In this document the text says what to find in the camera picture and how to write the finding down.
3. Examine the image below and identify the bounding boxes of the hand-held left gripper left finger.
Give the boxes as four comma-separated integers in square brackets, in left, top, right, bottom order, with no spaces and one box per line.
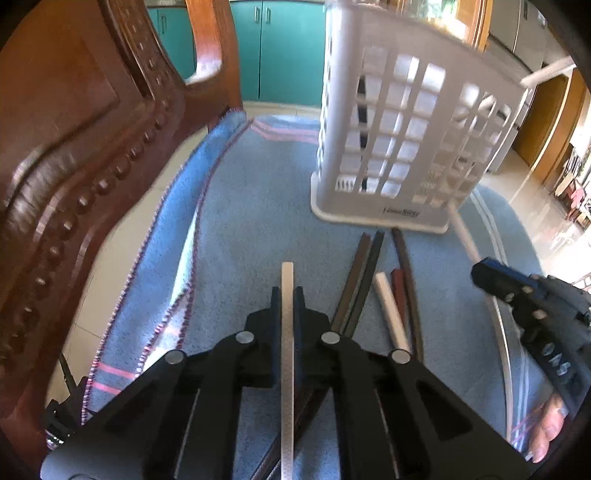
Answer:
[41,286,283,480]

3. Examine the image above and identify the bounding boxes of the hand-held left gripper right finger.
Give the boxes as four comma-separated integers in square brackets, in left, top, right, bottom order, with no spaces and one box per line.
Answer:
[294,286,532,480]

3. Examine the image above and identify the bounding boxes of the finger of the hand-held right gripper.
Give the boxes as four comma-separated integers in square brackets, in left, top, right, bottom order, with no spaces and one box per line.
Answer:
[531,275,591,325]
[470,257,549,334]

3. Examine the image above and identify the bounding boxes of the silver metal chopstick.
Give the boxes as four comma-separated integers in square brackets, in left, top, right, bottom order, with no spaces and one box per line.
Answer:
[279,261,297,480]

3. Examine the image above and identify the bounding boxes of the long dark brown chopstick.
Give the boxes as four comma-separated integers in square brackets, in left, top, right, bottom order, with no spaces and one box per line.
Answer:
[391,227,424,363]

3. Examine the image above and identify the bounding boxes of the thick white chopstick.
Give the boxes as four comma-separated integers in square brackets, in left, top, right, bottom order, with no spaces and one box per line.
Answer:
[373,272,411,352]

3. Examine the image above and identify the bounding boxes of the white plastic utensil basket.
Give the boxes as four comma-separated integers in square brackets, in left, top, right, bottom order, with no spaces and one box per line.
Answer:
[310,0,532,234]

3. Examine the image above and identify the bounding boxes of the hanging clothes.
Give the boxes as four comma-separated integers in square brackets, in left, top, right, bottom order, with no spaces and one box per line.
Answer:
[553,142,591,232]

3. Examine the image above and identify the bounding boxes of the blue striped towel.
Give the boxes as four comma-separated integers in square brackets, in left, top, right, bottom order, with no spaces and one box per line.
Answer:
[81,108,555,480]

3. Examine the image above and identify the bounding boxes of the wooden room door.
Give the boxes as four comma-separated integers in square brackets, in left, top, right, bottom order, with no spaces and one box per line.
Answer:
[512,69,591,186]

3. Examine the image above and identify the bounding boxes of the black chopstick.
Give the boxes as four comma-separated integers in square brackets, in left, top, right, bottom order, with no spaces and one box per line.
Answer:
[357,78,371,193]

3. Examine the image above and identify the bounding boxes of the grey refrigerator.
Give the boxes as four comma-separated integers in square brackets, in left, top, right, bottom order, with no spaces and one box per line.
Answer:
[486,0,551,71]

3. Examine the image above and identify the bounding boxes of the wooden framed glass sliding door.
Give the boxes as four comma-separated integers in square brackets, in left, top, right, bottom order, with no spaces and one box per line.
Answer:
[455,0,493,52]

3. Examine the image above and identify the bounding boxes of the teal lower kitchen cabinets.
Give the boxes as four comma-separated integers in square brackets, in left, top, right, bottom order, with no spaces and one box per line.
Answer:
[147,0,327,108]

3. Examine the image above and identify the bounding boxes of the carved wooden chair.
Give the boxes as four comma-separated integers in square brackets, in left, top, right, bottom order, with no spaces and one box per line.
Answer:
[0,0,243,462]

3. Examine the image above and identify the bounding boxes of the black cable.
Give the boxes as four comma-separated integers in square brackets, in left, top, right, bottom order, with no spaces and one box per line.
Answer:
[43,354,89,452]

